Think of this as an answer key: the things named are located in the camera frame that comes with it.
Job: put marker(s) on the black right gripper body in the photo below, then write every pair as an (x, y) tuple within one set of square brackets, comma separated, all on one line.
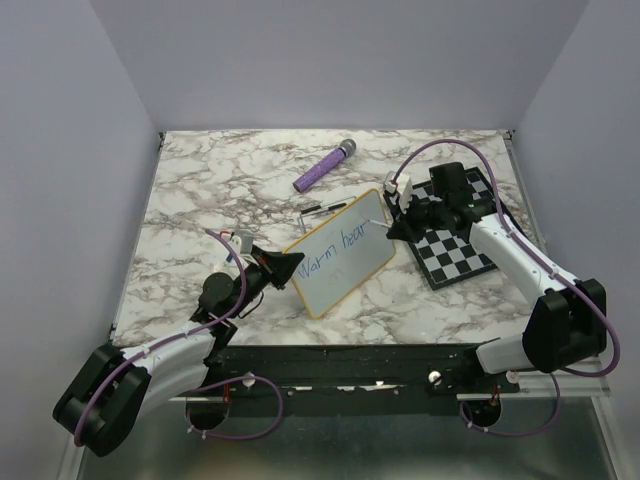
[(420, 217)]

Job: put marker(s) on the white marker pen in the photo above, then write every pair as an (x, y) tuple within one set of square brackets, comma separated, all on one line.
[(379, 224)]

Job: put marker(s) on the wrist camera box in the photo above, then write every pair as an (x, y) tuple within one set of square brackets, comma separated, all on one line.
[(398, 189), (242, 242)]

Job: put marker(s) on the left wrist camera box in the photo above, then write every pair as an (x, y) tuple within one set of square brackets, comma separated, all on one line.
[(242, 242)]

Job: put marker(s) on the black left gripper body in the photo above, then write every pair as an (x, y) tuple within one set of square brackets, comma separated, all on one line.
[(257, 276)]

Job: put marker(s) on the yellow framed whiteboard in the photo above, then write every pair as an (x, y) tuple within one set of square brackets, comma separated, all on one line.
[(341, 253)]

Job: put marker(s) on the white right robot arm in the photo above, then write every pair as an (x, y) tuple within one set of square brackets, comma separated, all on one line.
[(565, 323)]

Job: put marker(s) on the purple glitter microphone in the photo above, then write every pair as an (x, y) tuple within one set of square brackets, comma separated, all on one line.
[(345, 150)]

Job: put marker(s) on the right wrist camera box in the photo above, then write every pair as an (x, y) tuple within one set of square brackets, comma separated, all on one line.
[(398, 189)]

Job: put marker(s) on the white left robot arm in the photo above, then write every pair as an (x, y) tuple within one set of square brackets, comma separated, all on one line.
[(116, 386)]

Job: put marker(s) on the wire whiteboard stand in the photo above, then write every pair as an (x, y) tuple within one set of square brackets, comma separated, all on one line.
[(319, 210)]

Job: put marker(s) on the black white chessboard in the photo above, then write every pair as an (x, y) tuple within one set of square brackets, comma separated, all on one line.
[(443, 258)]

